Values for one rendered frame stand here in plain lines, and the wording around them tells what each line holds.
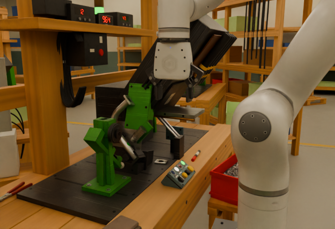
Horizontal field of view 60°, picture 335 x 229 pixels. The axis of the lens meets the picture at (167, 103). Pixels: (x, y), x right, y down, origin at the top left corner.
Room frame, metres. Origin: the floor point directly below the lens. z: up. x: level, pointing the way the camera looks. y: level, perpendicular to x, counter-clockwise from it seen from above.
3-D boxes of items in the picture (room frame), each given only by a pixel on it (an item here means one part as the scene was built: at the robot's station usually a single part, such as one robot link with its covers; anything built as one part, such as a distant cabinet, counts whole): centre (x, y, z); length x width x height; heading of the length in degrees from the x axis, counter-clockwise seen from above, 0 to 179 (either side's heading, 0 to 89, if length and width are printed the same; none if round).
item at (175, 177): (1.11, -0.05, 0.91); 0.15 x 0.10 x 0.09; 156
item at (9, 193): (1.03, 0.60, 0.89); 0.16 x 0.05 x 0.01; 163
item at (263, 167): (0.65, -0.22, 1.22); 0.19 x 0.12 x 0.24; 151
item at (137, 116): (1.32, 0.12, 1.17); 0.13 x 0.12 x 0.20; 156
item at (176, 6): (0.80, -0.02, 1.55); 0.09 x 0.08 x 0.13; 151
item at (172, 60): (0.80, -0.02, 1.41); 0.10 x 0.07 x 0.11; 66
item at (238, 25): (4.65, -1.07, 1.19); 2.30 x 0.55 x 2.39; 23
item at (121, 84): (1.57, 0.23, 1.07); 0.30 x 0.18 x 0.34; 156
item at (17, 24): (1.52, 0.38, 1.52); 0.90 x 0.25 x 0.04; 156
